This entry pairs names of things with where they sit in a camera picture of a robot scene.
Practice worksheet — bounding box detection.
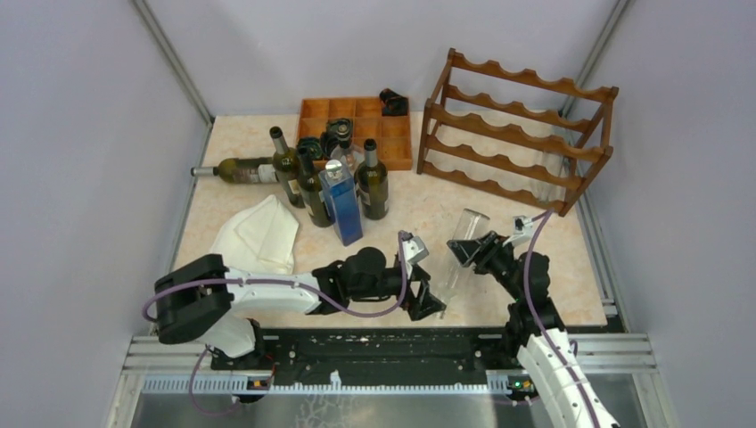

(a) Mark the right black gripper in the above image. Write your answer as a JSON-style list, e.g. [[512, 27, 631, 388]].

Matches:
[[448, 230, 523, 301]]

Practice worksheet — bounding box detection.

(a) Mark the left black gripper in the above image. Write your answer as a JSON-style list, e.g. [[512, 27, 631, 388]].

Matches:
[[349, 259, 447, 319]]

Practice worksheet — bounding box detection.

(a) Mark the clear glass bottle front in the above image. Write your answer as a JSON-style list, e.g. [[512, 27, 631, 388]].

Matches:
[[433, 209, 490, 320]]

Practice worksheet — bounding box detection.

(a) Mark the clear glass bottle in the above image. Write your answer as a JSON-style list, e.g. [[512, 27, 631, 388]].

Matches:
[[526, 152, 568, 213], [433, 209, 490, 320]]

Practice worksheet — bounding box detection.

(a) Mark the blue square glass bottle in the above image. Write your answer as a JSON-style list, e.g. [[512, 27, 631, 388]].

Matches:
[[319, 160, 363, 247]]

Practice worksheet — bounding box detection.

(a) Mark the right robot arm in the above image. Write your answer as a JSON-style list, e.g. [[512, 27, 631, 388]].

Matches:
[[447, 232, 620, 427]]

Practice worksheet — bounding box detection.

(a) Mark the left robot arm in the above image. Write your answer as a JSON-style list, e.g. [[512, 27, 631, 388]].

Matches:
[[143, 242, 446, 369]]

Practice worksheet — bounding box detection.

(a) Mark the standing green bottle right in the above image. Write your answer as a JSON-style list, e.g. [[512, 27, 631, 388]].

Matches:
[[356, 138, 389, 220]]

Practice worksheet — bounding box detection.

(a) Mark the standing green bottle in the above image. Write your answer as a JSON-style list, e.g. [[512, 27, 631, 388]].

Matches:
[[356, 138, 389, 220], [269, 126, 305, 208], [297, 147, 333, 227]]

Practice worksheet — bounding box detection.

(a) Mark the wooden wine rack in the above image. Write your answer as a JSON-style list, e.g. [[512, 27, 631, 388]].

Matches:
[[415, 48, 620, 217]]

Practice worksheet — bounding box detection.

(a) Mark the small clear labelled bottle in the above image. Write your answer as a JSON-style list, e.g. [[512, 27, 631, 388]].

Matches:
[[330, 139, 365, 176]]

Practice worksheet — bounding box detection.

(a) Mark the standing green bottle front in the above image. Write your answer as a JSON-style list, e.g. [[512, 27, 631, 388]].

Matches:
[[297, 147, 333, 227]]

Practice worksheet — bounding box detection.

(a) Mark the standing green bottle left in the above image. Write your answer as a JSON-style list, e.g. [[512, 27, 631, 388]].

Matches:
[[269, 126, 305, 208]]

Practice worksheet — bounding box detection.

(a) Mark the lying green wine bottle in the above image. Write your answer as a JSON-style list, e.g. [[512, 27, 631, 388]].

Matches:
[[190, 157, 278, 185]]

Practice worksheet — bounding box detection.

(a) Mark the wooden compartment tray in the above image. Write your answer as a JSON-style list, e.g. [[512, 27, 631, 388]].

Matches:
[[295, 96, 413, 170]]

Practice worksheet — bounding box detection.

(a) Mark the black part behind tray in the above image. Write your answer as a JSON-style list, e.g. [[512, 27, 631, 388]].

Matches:
[[379, 88, 409, 117]]

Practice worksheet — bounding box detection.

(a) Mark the black part in tray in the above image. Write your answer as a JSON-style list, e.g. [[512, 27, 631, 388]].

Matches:
[[319, 118, 353, 158]]

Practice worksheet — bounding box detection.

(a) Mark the white folded cloth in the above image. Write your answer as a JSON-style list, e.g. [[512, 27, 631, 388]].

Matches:
[[210, 195, 300, 274]]

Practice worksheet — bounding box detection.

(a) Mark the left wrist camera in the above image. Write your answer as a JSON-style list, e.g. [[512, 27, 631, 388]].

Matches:
[[399, 231, 430, 266]]

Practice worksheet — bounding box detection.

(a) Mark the white cable duct strip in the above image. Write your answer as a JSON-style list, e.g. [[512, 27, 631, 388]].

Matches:
[[142, 371, 536, 396]]

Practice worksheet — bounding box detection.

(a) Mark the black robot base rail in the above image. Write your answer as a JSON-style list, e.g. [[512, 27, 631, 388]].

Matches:
[[210, 327, 528, 387]]

